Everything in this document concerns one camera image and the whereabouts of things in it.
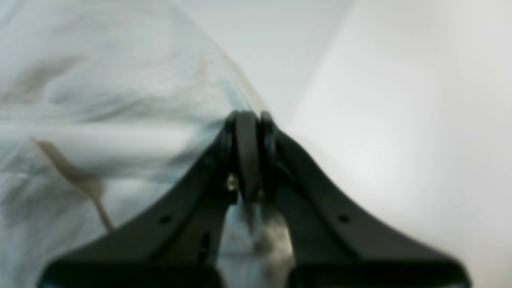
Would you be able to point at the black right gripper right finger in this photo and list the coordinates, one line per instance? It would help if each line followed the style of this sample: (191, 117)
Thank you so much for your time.
(336, 243)

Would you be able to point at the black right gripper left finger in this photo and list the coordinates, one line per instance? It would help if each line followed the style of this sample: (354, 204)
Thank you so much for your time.
(173, 244)

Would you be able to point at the beige grey t-shirt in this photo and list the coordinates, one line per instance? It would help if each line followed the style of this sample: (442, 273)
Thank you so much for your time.
(105, 105)

